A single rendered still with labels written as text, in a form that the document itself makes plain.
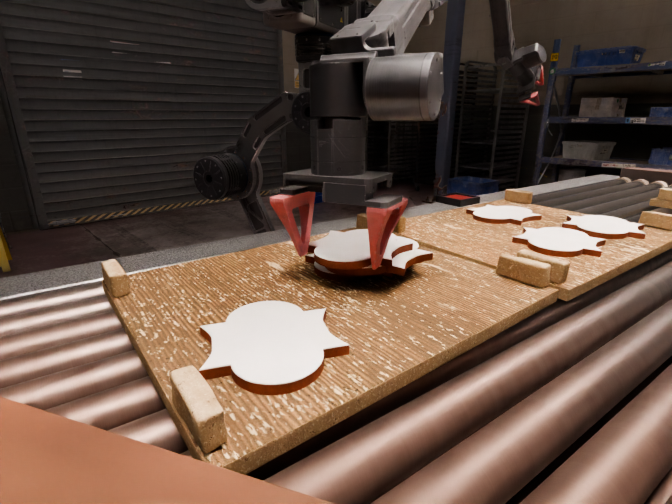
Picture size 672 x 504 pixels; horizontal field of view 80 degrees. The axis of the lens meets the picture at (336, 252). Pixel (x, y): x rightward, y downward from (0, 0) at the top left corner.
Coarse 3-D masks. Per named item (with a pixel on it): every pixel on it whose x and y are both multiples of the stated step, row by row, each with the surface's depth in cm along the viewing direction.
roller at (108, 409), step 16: (128, 384) 32; (144, 384) 32; (80, 400) 30; (96, 400) 30; (112, 400) 31; (128, 400) 31; (144, 400) 31; (160, 400) 32; (64, 416) 29; (80, 416) 29; (96, 416) 30; (112, 416) 30; (128, 416) 31; (144, 416) 31
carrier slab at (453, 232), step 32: (416, 224) 73; (448, 224) 73; (480, 224) 73; (512, 224) 73; (544, 224) 73; (480, 256) 57; (576, 256) 57; (608, 256) 57; (640, 256) 57; (576, 288) 47
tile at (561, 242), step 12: (528, 228) 67; (540, 228) 67; (552, 228) 67; (564, 228) 67; (516, 240) 62; (528, 240) 60; (540, 240) 60; (552, 240) 60; (564, 240) 60; (576, 240) 60; (588, 240) 60; (600, 240) 60; (540, 252) 58; (552, 252) 57; (564, 252) 56; (576, 252) 56; (588, 252) 57; (600, 252) 56
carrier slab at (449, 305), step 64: (256, 256) 57; (448, 256) 57; (128, 320) 39; (192, 320) 39; (384, 320) 39; (448, 320) 39; (512, 320) 41; (320, 384) 30; (384, 384) 30; (192, 448) 25; (256, 448) 24
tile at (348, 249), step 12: (324, 240) 50; (336, 240) 50; (348, 240) 50; (360, 240) 50; (396, 240) 50; (312, 252) 49; (324, 252) 46; (336, 252) 46; (348, 252) 46; (360, 252) 46; (396, 252) 48; (324, 264) 44; (336, 264) 43; (348, 264) 43; (360, 264) 44; (384, 264) 44
